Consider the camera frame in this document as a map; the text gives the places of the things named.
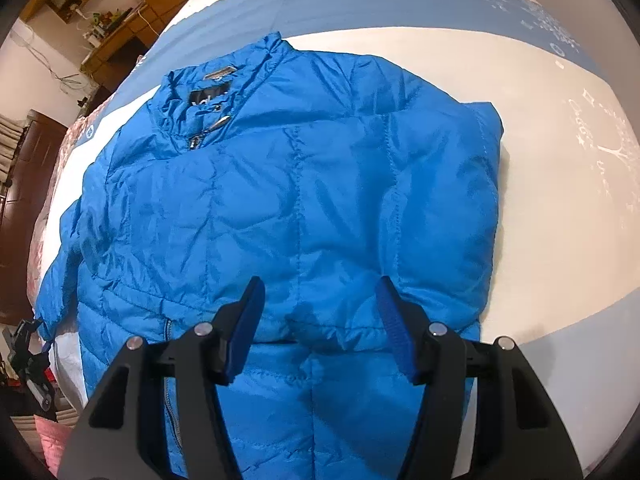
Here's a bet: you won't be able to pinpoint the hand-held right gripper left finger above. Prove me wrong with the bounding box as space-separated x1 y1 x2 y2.
57 276 266 480

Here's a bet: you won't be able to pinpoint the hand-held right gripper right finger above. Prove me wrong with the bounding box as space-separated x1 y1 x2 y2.
375 276 586 480

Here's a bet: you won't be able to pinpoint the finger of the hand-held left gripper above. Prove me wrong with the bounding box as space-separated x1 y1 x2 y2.
24 342 57 413

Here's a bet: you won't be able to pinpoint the blue puffer jacket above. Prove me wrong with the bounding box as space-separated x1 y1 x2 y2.
35 32 503 480

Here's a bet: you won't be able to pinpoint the person's pink clothing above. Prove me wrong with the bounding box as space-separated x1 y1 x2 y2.
32 412 76 478

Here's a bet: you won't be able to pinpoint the pink plastic-wrapped quilt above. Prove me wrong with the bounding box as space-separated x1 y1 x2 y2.
27 115 108 311

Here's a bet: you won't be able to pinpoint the dark brown cabinet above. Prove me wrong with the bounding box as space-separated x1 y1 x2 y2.
0 110 68 323

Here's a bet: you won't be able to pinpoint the bed with blue white sheet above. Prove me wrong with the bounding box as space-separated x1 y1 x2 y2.
30 0 640 480

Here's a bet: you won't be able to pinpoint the beige curtain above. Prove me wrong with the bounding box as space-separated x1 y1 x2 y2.
0 112 30 183

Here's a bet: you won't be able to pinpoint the wooden desk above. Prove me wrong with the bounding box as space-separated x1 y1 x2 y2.
80 2 163 92

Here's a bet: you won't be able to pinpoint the wall cables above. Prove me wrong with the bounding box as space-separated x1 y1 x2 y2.
10 22 90 107

